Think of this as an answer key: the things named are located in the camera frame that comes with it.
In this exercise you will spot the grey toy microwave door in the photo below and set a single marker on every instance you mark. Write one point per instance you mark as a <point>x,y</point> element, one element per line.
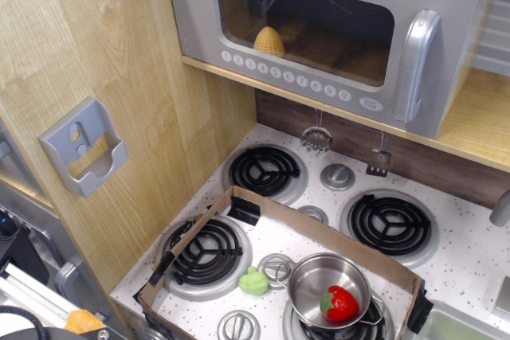
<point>397,62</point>

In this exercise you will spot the yellow toy corn cob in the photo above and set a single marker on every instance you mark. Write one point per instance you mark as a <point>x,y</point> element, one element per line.
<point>269,41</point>

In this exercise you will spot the back left black burner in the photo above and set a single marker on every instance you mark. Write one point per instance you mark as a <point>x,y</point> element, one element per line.
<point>269,170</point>

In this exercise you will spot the back centre grey knob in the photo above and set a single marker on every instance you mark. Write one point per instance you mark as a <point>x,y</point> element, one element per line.
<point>337,177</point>

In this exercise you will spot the hanging small metal spatula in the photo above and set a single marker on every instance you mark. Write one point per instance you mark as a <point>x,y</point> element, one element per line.
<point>379,161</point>

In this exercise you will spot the brown cardboard fence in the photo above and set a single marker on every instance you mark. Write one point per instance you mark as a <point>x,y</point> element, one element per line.
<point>264,227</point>

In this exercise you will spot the middle small grey knob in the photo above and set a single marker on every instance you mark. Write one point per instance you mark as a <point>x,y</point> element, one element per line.
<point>315,213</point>

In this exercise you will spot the front left black burner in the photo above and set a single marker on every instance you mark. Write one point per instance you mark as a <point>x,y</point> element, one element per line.
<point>212,263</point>

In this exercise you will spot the centre grey stove knob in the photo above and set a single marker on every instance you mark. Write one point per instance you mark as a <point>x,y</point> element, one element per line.
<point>277,268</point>

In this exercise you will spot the grey stove knob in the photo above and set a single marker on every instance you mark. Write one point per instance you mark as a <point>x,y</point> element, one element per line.
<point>277,268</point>
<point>239,325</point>

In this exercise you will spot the back right black burner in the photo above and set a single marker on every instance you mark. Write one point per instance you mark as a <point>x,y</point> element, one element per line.
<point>393,223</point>

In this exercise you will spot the green toy vegetable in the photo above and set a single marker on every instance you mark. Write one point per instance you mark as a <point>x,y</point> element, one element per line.
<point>254,282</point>

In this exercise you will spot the small steel pot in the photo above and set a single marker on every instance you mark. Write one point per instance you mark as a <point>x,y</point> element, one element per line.
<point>313,275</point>

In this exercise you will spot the red toy strawberry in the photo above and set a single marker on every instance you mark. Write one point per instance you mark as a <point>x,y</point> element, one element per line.
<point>338,305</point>

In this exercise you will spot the front grey stove knob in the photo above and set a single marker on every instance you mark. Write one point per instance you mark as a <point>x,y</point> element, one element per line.
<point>239,325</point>

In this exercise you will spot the grey toy faucet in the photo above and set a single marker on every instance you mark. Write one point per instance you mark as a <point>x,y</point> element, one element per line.
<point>501,211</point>

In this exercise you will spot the orange cloth piece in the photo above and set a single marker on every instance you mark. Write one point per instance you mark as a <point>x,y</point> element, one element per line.
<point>82,321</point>

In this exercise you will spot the grey toy sink basin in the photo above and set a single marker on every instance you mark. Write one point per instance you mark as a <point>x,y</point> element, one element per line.
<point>447,323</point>

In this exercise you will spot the grey wall phone holder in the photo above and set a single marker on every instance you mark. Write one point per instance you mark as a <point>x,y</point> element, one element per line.
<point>74,135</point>

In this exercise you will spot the grey oven door handle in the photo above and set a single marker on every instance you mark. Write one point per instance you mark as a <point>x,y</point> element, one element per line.
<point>69,283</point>

